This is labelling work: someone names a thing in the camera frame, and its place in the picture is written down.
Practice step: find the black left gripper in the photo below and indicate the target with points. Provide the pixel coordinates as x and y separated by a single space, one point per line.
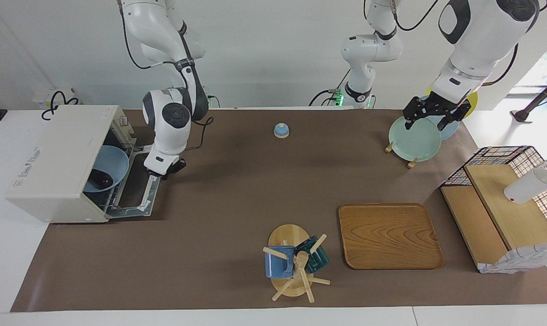
436 106

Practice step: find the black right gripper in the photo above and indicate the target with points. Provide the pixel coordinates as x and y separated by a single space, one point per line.
167 166

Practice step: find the glass oven door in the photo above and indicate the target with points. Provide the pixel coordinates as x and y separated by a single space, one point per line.
146 199

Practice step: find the light blue ribbed plate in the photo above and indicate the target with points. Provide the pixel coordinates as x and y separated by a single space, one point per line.
115 165

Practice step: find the dark purple eggplant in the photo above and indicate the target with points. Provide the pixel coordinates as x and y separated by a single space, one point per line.
103 178

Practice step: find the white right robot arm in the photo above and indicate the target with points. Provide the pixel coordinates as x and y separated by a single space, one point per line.
169 131

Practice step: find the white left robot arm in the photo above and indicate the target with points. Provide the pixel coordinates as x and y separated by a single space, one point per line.
481 36

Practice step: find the beige toaster oven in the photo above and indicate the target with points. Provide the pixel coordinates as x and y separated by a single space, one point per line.
60 163

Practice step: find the light blue smooth plate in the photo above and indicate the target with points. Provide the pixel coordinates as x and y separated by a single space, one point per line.
449 133

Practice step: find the pale green plate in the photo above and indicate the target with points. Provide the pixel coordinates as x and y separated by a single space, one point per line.
413 142

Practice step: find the wooden plate rack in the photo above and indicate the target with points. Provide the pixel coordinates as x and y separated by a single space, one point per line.
411 163

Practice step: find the yellow plate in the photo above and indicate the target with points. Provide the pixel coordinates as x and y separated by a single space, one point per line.
473 99

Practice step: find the brown table mat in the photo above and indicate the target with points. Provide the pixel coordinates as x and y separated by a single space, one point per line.
219 235

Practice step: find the black stand pole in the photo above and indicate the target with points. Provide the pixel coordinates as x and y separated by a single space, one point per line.
540 97

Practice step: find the small blue lid wooden knob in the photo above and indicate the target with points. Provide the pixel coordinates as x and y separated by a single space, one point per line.
281 131

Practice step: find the white bottle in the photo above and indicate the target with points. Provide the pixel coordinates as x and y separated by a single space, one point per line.
526 188

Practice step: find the wooden serving tray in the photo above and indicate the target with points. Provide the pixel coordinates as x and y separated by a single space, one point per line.
388 235

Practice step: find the wooden mug tree stand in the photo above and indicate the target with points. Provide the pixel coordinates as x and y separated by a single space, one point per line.
287 235

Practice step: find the blue mug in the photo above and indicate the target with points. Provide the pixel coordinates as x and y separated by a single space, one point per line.
278 265

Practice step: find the white marbled cloth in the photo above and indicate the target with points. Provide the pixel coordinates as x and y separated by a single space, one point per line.
522 258

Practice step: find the dark green mug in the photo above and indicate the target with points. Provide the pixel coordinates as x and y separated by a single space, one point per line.
317 258

